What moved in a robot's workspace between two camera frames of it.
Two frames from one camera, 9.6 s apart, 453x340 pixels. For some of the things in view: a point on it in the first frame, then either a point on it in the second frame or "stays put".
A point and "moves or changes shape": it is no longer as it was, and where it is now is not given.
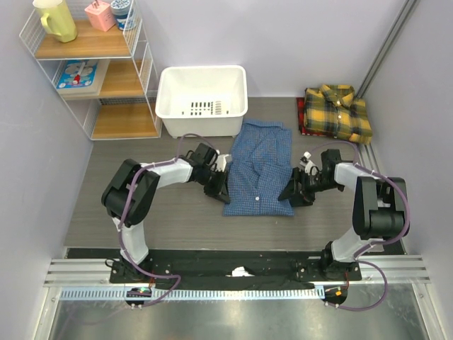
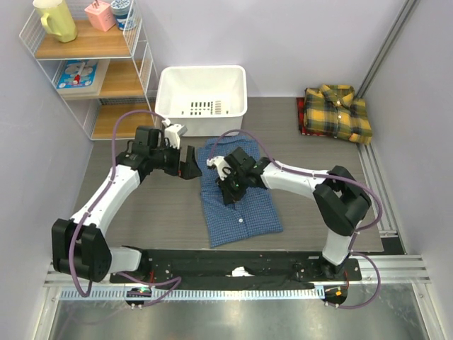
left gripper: (220, 191) to (187, 170)
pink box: (100, 15) stays put
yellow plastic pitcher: (57, 19) stays put
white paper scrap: (240, 271) stays put
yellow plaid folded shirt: (334, 110) stays put
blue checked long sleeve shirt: (260, 165) moves or changes shape
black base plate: (234, 269) stays put
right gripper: (302, 198) to (230, 195)
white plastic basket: (202, 100) stays put
